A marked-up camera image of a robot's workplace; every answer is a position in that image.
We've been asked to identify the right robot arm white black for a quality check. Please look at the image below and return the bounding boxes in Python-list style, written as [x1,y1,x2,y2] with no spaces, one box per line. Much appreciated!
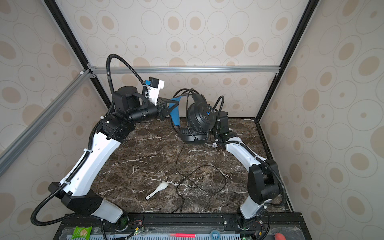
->
[212,96,287,230]

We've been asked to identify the red round object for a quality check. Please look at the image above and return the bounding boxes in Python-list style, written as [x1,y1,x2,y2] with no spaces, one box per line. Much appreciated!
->
[274,233,286,240]

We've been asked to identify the green snack packet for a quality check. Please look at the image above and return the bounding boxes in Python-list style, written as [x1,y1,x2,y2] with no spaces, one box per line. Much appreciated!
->
[71,226,93,240]

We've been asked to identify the aluminium rail left wall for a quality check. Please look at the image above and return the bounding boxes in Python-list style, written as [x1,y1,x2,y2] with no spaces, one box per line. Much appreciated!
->
[1,70,91,175]

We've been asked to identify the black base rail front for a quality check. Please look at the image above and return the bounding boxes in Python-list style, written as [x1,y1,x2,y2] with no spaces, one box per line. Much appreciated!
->
[54,213,311,240]

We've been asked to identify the black blue headphones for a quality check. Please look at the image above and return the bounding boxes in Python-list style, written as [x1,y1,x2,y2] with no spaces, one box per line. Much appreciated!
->
[167,87,228,216]

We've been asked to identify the white ceramic spoon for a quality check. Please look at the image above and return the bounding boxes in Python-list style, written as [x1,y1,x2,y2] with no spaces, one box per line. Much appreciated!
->
[146,182,168,200]

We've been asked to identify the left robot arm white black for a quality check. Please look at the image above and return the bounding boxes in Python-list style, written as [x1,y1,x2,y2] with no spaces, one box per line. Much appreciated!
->
[31,54,179,231]

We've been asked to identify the horizontal aluminium rail back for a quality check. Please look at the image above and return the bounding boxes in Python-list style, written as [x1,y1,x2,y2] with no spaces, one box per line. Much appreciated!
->
[87,65,281,76]

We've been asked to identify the pink pen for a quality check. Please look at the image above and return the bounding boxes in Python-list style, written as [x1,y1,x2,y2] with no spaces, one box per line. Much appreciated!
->
[169,233,196,238]

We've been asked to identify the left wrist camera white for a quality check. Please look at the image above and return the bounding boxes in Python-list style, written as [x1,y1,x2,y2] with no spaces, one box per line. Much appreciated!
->
[143,77,165,106]

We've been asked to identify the white headphones with red cable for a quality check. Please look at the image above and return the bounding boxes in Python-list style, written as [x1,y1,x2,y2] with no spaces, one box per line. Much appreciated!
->
[206,143,219,148]

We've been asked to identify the blue tape roll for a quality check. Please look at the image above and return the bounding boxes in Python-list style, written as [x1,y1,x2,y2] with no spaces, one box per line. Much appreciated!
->
[210,230,221,240]

